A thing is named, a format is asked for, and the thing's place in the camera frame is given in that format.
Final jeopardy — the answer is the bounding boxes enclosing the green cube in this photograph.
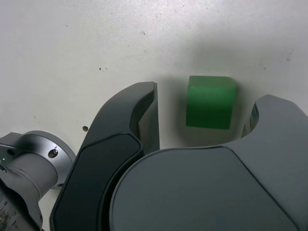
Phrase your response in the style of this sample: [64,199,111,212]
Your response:
[185,75,238,130]

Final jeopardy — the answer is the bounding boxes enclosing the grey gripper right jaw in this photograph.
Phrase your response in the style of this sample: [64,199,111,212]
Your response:
[109,94,308,231]

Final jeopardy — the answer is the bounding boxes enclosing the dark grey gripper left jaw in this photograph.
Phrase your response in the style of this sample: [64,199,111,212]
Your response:
[49,81,161,231]

